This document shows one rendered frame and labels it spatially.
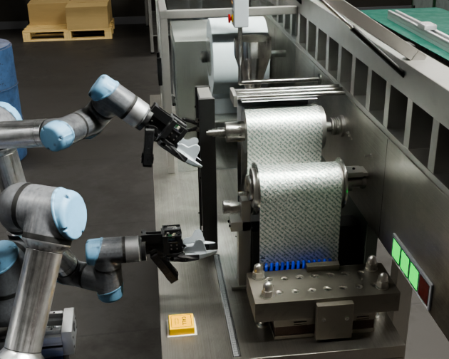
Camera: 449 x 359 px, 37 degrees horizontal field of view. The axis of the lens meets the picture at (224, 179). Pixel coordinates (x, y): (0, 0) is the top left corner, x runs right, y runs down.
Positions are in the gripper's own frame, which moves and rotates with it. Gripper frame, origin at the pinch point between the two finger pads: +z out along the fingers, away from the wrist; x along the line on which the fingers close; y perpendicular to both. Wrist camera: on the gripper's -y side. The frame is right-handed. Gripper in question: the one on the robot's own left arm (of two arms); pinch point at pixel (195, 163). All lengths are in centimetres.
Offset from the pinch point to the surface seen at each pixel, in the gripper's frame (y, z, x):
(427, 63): 60, 21, -24
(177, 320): -36.5, 20.2, -16.5
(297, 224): 4.5, 32.9, -7.1
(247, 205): -1.5, 20.5, 0.2
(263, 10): 43, 11, 95
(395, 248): 20, 46, -31
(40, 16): -189, -66, 879
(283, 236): -0.9, 32.1, -7.1
